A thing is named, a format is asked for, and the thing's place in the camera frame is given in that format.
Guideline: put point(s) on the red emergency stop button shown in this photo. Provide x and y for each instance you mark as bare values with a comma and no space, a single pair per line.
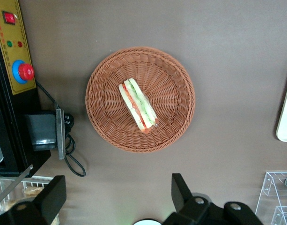
25,71

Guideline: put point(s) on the red rocker switch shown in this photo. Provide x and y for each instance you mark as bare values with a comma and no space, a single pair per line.
9,17

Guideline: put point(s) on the clear acrylic bottle rack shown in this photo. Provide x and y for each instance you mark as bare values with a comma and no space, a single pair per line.
272,185

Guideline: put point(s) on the clear bag of fried snacks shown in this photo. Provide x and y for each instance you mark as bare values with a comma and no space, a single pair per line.
8,205
33,191

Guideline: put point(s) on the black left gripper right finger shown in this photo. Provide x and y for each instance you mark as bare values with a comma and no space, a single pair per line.
194,211

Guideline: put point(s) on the black sealing machine yellow panel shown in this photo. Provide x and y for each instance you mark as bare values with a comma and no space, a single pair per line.
7,117

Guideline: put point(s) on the triangle sandwich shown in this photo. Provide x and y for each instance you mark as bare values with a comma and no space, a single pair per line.
138,105

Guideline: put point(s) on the round brown wicker basket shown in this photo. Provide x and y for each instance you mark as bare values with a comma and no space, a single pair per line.
164,93

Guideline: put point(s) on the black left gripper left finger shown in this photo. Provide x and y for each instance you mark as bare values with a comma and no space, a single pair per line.
47,201

